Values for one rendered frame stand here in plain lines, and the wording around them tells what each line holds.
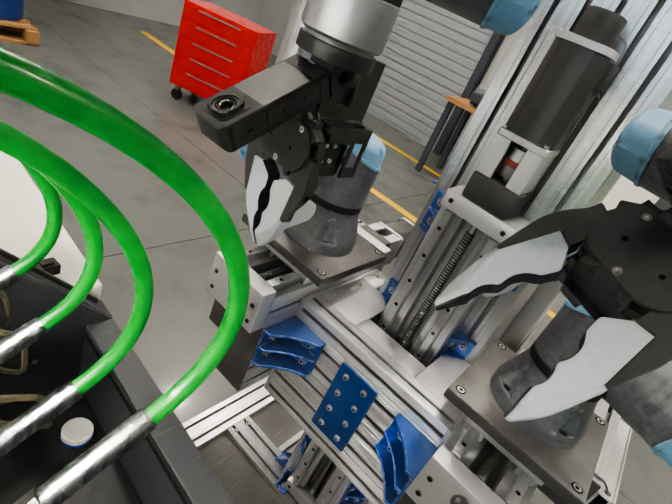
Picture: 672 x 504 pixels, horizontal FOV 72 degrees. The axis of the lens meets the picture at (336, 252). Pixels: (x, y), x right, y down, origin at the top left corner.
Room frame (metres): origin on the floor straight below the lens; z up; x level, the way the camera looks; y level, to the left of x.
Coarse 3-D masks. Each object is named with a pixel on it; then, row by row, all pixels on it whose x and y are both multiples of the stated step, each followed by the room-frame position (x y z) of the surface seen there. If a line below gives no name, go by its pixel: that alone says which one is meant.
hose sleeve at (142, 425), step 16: (144, 416) 0.21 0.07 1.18; (112, 432) 0.20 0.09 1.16; (128, 432) 0.20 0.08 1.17; (144, 432) 0.20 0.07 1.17; (96, 448) 0.19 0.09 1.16; (112, 448) 0.19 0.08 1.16; (128, 448) 0.19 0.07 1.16; (80, 464) 0.18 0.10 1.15; (96, 464) 0.18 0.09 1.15; (48, 480) 0.17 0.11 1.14; (64, 480) 0.17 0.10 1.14; (80, 480) 0.17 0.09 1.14; (48, 496) 0.16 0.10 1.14; (64, 496) 0.16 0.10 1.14
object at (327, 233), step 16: (320, 208) 0.78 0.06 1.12; (336, 208) 0.78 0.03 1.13; (304, 224) 0.77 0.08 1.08; (320, 224) 0.77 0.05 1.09; (336, 224) 0.78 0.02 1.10; (352, 224) 0.81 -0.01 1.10; (304, 240) 0.76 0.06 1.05; (320, 240) 0.77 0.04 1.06; (336, 240) 0.78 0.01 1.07; (352, 240) 0.81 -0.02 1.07; (336, 256) 0.78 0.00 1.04
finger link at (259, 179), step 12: (252, 168) 0.43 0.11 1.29; (264, 168) 0.42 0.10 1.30; (276, 168) 0.43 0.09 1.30; (252, 180) 0.42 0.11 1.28; (264, 180) 0.41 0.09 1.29; (252, 192) 0.42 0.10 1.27; (264, 192) 0.42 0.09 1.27; (252, 204) 0.42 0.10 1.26; (264, 204) 0.42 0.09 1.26; (252, 216) 0.41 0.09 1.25; (252, 228) 0.41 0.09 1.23
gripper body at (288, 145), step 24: (312, 48) 0.40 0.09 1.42; (336, 48) 0.40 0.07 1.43; (336, 72) 0.42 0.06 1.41; (360, 72) 0.41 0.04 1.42; (336, 96) 0.42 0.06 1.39; (360, 96) 0.45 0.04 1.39; (312, 120) 0.40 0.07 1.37; (336, 120) 0.43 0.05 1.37; (360, 120) 0.46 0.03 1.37; (264, 144) 0.42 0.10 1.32; (288, 144) 0.40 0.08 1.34; (312, 144) 0.40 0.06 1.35; (336, 144) 0.42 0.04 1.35; (288, 168) 0.39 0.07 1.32; (336, 168) 0.44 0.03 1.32
